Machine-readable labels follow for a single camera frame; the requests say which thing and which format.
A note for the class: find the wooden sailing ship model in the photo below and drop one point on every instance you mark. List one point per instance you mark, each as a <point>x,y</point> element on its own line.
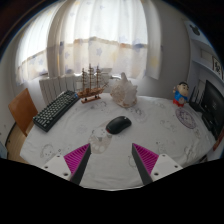
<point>90,90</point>

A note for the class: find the sheer star-print curtain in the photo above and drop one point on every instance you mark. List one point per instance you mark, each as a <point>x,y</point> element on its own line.
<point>100,36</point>

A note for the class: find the cartoon boy figure clock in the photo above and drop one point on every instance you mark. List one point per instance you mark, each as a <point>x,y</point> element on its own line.
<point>180,95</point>

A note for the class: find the white wall shelf unit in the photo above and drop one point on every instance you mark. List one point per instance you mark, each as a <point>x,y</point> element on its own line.
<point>205,50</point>

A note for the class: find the round purple printed mouse pad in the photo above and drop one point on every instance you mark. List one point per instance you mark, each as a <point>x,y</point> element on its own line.
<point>185,118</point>

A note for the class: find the black mechanical keyboard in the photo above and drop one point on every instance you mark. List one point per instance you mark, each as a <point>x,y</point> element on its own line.
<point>56,110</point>

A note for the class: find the black computer monitor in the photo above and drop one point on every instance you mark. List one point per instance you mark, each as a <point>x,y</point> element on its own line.
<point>213,106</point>

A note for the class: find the black computer mouse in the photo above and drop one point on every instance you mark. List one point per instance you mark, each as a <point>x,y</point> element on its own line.
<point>118,125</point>

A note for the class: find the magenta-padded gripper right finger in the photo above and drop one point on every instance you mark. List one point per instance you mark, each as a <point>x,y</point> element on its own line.
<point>148,159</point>

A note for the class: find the white printed tablecloth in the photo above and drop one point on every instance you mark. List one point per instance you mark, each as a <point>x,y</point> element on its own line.
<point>156,133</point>

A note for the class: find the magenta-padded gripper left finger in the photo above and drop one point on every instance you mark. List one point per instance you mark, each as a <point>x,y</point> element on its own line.
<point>75,159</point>

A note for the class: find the brown wooden chair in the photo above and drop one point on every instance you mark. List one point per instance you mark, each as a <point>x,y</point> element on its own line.
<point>22,110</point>

